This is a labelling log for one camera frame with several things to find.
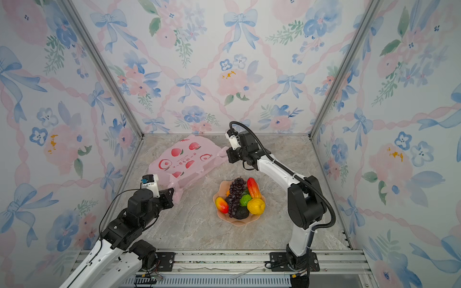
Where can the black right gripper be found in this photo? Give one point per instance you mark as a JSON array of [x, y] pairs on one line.
[[230, 153]]

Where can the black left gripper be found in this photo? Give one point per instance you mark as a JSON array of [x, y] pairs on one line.
[[167, 197]]

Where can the pink plastic bag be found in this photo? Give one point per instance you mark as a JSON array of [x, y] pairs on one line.
[[186, 162]]

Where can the red orange pepper fruit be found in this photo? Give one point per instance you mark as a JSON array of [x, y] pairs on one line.
[[253, 188]]

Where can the yellow lemon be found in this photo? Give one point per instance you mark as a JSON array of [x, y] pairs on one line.
[[256, 206]]

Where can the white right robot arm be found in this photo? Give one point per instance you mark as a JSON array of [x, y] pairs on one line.
[[308, 208]]

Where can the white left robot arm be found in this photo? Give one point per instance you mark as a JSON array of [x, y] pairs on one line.
[[119, 230]]

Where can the purple grape bunch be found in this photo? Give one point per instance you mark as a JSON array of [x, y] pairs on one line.
[[236, 190]]

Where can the pink scalloped fruit plate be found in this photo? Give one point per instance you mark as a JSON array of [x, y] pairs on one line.
[[224, 187]]

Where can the green apple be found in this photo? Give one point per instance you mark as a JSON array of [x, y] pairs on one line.
[[245, 199]]

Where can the red yellow mango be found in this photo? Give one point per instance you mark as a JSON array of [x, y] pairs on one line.
[[222, 205]]

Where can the dark avocado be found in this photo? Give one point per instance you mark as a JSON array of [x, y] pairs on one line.
[[241, 213]]

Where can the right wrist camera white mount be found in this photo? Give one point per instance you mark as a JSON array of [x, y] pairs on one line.
[[232, 137]]

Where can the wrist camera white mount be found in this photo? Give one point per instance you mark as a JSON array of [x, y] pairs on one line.
[[150, 182], [232, 137]]

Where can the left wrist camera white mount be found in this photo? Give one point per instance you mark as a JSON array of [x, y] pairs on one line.
[[150, 182]]

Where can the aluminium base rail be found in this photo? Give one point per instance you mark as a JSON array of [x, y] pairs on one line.
[[251, 269]]

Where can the aluminium corner post left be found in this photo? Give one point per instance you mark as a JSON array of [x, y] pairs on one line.
[[71, 12]]

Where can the aluminium corner post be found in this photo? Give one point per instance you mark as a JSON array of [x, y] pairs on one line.
[[71, 12], [350, 56]]

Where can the aluminium corner post right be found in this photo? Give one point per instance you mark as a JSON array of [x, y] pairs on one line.
[[350, 56]]

